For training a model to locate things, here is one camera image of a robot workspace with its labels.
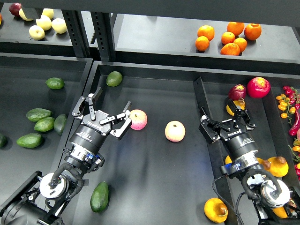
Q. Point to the black left tray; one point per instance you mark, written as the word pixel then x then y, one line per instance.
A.
pixel 22 88

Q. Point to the orange front of group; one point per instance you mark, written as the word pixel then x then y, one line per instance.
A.
pixel 230 49

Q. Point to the green avocado middle of cluster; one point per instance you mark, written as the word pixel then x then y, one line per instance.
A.
pixel 45 124

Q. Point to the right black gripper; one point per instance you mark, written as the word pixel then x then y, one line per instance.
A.
pixel 235 136

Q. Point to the pale yellow pear front left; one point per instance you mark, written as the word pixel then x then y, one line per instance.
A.
pixel 36 32

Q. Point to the cherry tomato vine bunch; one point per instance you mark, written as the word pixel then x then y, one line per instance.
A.
pixel 288 103

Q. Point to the orange top centre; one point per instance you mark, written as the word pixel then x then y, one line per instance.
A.
pixel 236 28

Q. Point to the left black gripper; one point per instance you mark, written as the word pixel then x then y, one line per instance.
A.
pixel 97 125

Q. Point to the orange of group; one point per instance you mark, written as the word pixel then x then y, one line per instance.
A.
pixel 230 49
pixel 207 31
pixel 202 43

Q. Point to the small orange right centre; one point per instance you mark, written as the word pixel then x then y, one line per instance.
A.
pixel 241 43

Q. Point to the black tray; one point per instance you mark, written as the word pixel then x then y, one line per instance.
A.
pixel 151 180
pixel 22 88

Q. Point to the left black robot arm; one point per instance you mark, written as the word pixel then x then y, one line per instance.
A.
pixel 41 199

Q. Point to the green avocado lower cluster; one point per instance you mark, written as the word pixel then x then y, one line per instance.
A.
pixel 30 140

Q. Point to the dark green avocado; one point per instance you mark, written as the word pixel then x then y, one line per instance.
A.
pixel 100 197

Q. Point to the yellow pink apple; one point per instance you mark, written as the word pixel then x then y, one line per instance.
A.
pixel 175 131

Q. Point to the large red apple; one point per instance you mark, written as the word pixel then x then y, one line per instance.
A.
pixel 258 87

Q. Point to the yellow pear with brown tip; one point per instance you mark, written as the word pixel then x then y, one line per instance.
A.
pixel 278 166

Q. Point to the black shelf upright post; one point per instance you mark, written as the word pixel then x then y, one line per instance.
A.
pixel 103 32

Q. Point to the dark avocado at left edge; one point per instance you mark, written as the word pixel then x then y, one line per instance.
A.
pixel 3 140

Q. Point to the pink red apple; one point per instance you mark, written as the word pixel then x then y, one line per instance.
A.
pixel 139 119

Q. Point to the red chili pepper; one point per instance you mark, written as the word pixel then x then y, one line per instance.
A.
pixel 295 127

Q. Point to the pale yellow pear right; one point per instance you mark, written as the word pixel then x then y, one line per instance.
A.
pixel 59 25

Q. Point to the black tray divider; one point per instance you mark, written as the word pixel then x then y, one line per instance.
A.
pixel 215 150

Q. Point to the dark avocado at tray wall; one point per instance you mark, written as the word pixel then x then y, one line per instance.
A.
pixel 59 123

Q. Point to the orange top left of group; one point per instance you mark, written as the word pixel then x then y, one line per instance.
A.
pixel 207 31

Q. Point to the black centre tray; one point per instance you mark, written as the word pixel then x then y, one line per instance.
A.
pixel 151 180

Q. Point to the small orange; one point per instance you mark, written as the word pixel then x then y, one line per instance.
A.
pixel 227 37
pixel 241 43

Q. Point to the pale yellow pear centre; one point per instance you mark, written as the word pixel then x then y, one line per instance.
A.
pixel 44 22

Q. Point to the orange lower left of group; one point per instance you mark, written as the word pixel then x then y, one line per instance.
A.
pixel 202 43

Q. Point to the yellow pear by divider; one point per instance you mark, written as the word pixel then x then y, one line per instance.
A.
pixel 228 160

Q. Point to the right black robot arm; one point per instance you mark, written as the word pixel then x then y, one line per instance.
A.
pixel 275 203

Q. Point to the orange top right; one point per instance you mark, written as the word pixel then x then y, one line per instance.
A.
pixel 252 31

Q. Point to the green avocado upper left tray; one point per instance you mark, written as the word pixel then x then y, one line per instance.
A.
pixel 55 83

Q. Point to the green avocado at tray corner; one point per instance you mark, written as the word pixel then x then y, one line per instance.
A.
pixel 114 79

